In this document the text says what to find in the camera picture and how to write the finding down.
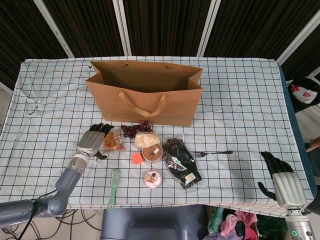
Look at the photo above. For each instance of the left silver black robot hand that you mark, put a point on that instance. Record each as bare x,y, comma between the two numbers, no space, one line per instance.
91,143

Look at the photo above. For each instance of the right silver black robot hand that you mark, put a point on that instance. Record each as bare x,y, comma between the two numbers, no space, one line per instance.
290,190

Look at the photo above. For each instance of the orange snack packet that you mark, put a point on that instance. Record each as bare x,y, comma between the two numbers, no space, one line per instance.
112,143

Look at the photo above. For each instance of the dark red grape bunch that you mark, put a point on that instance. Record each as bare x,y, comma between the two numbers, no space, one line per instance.
130,130

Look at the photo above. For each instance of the bread bun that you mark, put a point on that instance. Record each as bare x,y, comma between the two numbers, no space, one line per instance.
146,139

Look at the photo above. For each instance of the clear round rubber band container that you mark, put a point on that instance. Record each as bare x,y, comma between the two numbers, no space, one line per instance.
150,155

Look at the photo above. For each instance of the pink frosted donut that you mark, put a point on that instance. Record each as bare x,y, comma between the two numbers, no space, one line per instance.
153,180

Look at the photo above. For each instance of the brown paper shopping bag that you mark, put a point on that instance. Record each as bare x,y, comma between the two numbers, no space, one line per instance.
180,105

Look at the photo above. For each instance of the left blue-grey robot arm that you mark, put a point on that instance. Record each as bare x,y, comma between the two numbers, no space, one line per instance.
71,175

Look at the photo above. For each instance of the black packaged gloves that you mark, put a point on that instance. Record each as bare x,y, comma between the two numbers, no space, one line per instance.
180,162

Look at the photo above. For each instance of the black bag with red print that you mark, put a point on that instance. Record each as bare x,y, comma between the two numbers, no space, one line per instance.
307,87

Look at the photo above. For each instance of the person in dark clothes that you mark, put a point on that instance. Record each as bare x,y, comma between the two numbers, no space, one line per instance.
315,160

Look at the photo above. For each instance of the green scrubbing brush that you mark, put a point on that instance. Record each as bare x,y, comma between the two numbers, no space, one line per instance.
115,177

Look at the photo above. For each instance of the white checkered tablecloth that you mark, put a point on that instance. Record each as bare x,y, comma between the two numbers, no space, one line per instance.
50,125

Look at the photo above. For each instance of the orange cube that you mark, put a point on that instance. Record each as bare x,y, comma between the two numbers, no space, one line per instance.
137,158

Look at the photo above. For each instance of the blue table side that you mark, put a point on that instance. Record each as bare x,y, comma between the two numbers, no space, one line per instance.
299,135

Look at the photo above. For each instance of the colourful clothes pile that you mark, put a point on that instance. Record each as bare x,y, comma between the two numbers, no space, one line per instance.
237,222

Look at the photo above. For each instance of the metal fork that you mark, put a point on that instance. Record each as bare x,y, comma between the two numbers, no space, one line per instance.
215,152

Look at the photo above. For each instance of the grey-blue robot torso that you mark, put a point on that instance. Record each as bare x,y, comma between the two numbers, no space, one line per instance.
150,222

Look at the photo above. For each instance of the white partition frame post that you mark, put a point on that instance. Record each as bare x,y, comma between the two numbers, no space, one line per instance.
53,27
297,40
208,27
120,20

